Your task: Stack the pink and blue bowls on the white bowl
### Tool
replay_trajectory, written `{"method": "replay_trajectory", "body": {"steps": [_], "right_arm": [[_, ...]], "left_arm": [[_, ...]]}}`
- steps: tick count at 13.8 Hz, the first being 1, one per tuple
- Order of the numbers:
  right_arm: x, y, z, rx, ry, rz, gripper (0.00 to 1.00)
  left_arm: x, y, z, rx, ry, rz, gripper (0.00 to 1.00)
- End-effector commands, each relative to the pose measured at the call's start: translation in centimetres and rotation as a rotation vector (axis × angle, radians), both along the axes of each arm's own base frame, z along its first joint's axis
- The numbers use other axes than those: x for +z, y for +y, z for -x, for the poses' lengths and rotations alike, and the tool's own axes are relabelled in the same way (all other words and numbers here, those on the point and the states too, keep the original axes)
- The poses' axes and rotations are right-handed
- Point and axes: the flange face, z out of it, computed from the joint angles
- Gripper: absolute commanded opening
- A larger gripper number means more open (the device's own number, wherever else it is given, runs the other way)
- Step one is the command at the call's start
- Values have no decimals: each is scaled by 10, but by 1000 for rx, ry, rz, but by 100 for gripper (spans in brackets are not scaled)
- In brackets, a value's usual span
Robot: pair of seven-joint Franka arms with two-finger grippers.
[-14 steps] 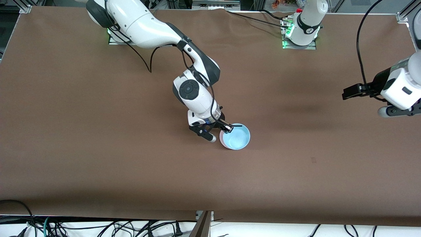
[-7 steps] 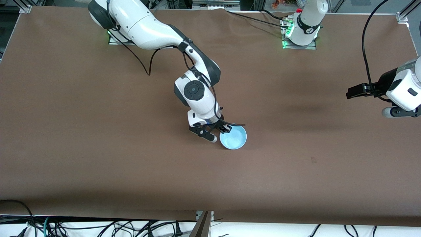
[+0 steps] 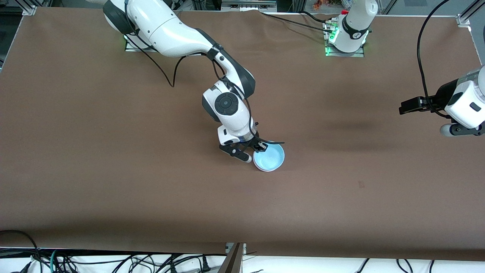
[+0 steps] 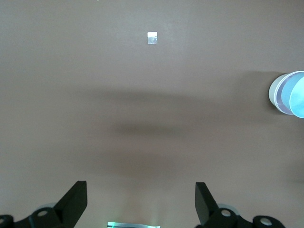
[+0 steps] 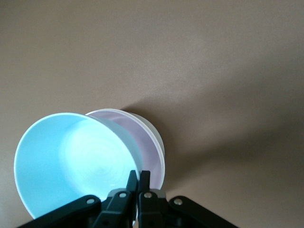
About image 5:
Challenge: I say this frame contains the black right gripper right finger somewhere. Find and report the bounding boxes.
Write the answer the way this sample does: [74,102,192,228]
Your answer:
[139,170,238,228]

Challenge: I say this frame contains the white bowl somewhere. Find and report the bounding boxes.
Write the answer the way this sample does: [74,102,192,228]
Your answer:
[122,110,165,157]

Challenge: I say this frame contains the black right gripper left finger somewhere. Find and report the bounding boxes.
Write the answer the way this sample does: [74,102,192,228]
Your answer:
[22,170,139,228]

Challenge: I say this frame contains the blue bowl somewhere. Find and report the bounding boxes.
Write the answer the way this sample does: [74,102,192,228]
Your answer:
[13,112,143,221]

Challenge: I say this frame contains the brown table cover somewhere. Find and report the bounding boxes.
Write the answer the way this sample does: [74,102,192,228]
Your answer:
[0,0,304,228]

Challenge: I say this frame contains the pink bowl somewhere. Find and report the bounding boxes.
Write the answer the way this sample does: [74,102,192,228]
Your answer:
[85,108,166,191]

